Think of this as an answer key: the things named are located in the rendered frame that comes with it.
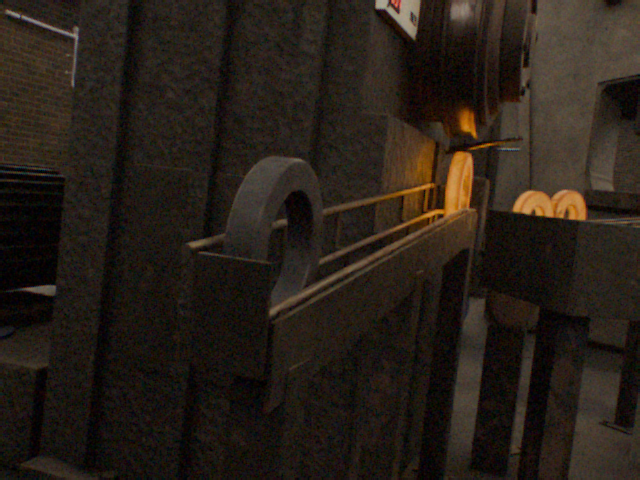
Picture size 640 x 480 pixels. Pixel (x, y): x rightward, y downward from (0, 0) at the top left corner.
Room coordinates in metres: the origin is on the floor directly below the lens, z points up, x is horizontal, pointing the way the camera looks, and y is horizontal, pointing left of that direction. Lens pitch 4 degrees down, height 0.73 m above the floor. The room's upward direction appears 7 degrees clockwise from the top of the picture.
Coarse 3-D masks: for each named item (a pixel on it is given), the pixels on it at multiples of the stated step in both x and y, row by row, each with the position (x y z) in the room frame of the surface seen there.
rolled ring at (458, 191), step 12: (456, 156) 1.72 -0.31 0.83; (468, 156) 1.73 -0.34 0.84; (456, 168) 1.69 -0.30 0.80; (468, 168) 1.78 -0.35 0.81; (456, 180) 1.68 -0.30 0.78; (468, 180) 1.81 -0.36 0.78; (456, 192) 1.67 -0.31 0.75; (468, 192) 1.82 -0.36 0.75; (456, 204) 1.68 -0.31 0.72; (468, 204) 1.83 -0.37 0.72; (444, 216) 1.71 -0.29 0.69
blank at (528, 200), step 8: (528, 192) 2.17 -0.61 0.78; (536, 192) 2.16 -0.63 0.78; (520, 200) 2.15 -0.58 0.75; (528, 200) 2.14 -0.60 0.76; (536, 200) 2.16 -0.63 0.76; (544, 200) 2.18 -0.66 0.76; (512, 208) 2.15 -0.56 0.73; (520, 208) 2.13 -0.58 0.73; (528, 208) 2.14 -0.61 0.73; (536, 208) 2.19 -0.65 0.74; (544, 208) 2.19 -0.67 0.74; (552, 208) 2.21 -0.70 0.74; (552, 216) 2.21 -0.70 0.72
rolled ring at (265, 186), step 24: (264, 168) 0.70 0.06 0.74; (288, 168) 0.70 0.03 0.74; (240, 192) 0.67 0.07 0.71; (264, 192) 0.67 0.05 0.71; (288, 192) 0.71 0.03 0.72; (312, 192) 0.77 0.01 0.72; (240, 216) 0.66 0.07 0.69; (264, 216) 0.66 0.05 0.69; (288, 216) 0.80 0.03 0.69; (312, 216) 0.79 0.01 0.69; (240, 240) 0.65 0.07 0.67; (264, 240) 0.67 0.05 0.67; (288, 240) 0.80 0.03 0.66; (312, 240) 0.80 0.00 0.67; (288, 264) 0.80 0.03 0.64; (312, 264) 0.80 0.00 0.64; (288, 288) 0.78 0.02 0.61; (288, 312) 0.74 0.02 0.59
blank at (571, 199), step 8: (560, 192) 2.26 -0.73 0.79; (568, 192) 2.25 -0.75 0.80; (576, 192) 2.27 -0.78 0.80; (552, 200) 2.24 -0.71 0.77; (560, 200) 2.23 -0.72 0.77; (568, 200) 2.25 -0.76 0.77; (576, 200) 2.27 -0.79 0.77; (560, 208) 2.23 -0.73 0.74; (568, 208) 2.30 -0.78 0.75; (576, 208) 2.28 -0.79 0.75; (584, 208) 2.30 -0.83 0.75; (560, 216) 2.23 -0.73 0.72; (568, 216) 2.30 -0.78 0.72; (576, 216) 2.28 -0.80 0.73; (584, 216) 2.30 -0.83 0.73
